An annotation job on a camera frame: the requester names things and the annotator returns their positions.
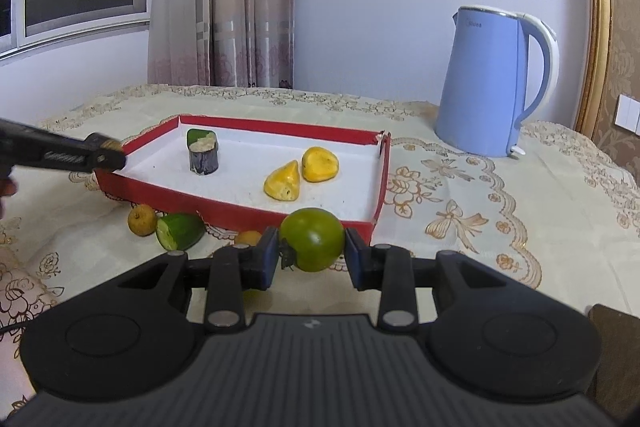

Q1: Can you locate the large yellow fruit piece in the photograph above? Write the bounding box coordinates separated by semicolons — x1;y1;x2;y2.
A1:
262;160;300;202

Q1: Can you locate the small yellow fruit piece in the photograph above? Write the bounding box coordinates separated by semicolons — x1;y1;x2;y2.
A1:
302;146;340;183

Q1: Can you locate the white wall switch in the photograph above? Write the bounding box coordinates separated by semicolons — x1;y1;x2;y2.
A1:
614;94;640;135

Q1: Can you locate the person's left hand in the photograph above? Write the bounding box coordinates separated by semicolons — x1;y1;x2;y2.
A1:
0;178;17;217

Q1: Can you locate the black phone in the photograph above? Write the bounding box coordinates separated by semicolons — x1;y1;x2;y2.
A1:
587;305;640;421

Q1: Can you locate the red shallow cardboard box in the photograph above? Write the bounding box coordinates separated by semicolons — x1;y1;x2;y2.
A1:
96;114;390;239

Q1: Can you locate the light blue electric kettle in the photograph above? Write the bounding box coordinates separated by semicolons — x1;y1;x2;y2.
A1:
435;5;560;157

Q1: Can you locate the large green cucumber piece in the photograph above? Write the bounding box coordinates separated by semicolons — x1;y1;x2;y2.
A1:
156;213;206;251

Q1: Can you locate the brown longan with stem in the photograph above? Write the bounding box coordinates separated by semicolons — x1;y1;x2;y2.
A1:
233;230;262;246

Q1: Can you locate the small green cucumber piece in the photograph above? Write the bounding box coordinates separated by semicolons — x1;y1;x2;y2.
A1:
186;129;217;146

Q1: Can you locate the gold ornate frame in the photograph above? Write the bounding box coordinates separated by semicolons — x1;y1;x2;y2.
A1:
574;0;640;188

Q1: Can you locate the green tomato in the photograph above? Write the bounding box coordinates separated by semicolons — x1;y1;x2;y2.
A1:
279;208;345;272

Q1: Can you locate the cream embroidered tablecloth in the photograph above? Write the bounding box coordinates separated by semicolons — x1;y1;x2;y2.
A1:
1;86;639;415

